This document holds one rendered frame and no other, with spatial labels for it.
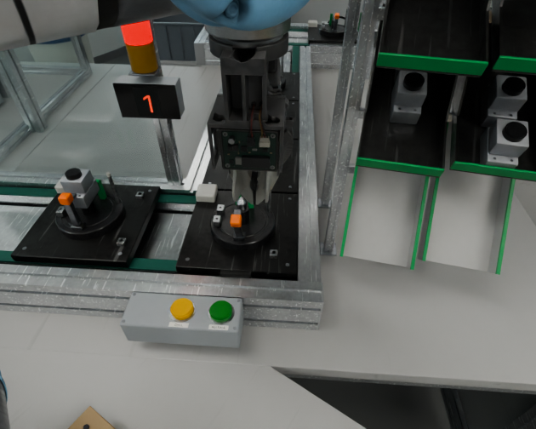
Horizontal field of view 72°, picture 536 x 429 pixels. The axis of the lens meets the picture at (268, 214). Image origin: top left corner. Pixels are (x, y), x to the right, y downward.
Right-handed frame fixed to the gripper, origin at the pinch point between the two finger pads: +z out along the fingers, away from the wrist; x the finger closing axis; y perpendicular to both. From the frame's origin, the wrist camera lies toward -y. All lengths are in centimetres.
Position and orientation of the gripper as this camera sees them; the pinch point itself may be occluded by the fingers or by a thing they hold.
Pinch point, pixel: (254, 191)
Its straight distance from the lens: 47.9
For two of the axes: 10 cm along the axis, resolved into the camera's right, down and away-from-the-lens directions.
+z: 0.0, 7.3, 6.8
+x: 10.0, 0.5, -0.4
